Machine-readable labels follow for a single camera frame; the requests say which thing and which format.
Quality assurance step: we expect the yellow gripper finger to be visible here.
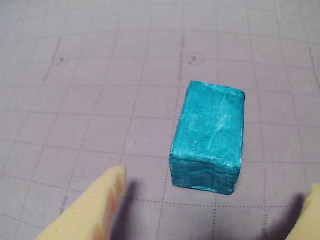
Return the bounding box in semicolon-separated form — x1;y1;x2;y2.
287;183;320;240
33;165;128;240

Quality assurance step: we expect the brown grid paper mat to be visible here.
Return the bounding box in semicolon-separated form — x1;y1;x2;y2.
0;0;320;240

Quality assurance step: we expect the blue rectangular block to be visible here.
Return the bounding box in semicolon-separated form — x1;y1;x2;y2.
169;79;246;196

